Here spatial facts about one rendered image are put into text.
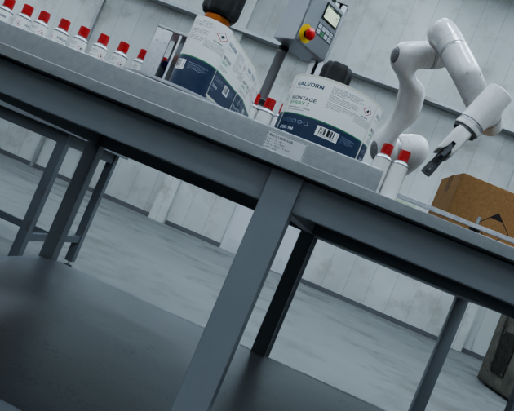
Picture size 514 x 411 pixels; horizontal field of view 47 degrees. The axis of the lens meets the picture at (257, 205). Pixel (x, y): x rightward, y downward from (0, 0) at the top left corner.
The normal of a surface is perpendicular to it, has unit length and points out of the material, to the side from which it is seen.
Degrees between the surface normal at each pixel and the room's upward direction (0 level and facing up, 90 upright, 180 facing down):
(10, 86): 90
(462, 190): 90
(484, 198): 90
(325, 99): 90
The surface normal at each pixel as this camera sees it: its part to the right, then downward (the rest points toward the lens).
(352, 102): 0.26, 0.08
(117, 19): -0.12, -0.07
